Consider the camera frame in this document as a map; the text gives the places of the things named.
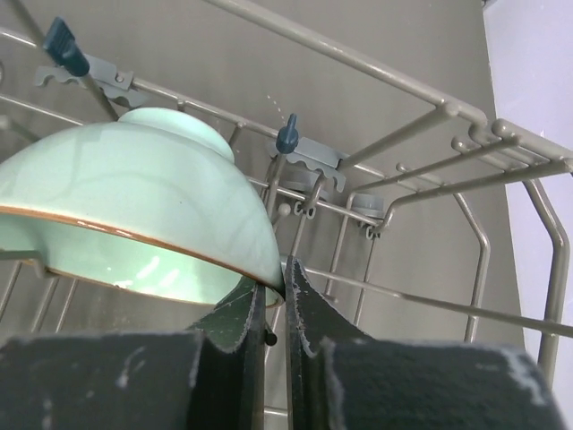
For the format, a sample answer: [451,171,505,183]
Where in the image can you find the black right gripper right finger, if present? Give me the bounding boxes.
[284,255,373,429]

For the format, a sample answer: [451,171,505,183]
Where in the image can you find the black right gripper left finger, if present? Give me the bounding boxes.
[187,277,266,429]

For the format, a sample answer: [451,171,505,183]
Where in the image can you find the grey wire dish rack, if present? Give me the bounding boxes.
[0,0,573,430]

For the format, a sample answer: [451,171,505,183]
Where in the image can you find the pale green ceramic bowl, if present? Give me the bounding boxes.
[1,107,285,306]

